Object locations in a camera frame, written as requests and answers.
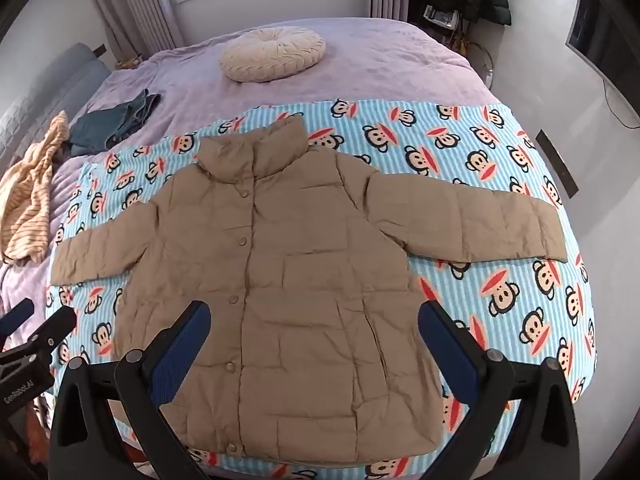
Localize round cream cushion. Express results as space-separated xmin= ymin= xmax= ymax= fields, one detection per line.
xmin=218 ymin=26 xmax=327 ymax=83

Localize white floor fan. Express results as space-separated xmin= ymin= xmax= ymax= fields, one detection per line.
xmin=475 ymin=50 xmax=497 ymax=88

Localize blue jeans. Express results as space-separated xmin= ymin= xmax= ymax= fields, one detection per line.
xmin=67 ymin=89 xmax=162 ymax=157

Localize purple bed cover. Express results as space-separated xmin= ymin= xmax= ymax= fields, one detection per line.
xmin=0 ymin=16 xmax=506 ymax=356

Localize grey padded headboard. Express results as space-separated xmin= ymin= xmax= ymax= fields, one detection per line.
xmin=0 ymin=42 xmax=108 ymax=176

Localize black cable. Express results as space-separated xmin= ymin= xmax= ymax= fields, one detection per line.
xmin=602 ymin=77 xmax=640 ymax=128

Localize tan puffer jacket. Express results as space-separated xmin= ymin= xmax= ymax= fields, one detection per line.
xmin=50 ymin=115 xmax=568 ymax=461

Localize long pale pleated curtain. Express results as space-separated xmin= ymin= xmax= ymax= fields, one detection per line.
xmin=82 ymin=0 xmax=193 ymax=68

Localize black flat bar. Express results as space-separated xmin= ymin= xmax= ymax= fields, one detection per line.
xmin=536 ymin=130 xmax=580 ymax=197

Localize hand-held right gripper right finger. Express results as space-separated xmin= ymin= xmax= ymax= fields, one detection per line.
xmin=417 ymin=300 xmax=586 ymax=480

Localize wall television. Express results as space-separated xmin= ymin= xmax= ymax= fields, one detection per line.
xmin=565 ymin=0 xmax=640 ymax=91

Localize printed bag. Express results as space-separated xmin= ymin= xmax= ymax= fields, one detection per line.
xmin=422 ymin=5 xmax=458 ymax=28

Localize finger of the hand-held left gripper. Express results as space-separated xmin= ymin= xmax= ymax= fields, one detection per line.
xmin=0 ymin=299 xmax=35 ymax=340
xmin=0 ymin=306 xmax=78 ymax=363

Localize cream striped shirt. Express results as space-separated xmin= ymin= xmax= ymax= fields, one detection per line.
xmin=0 ymin=110 xmax=70 ymax=265

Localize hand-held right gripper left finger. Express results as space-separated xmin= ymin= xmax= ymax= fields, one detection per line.
xmin=48 ymin=300 xmax=211 ymax=480

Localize monkey print striped blanket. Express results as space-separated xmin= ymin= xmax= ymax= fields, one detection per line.
xmin=44 ymin=97 xmax=598 ymax=480

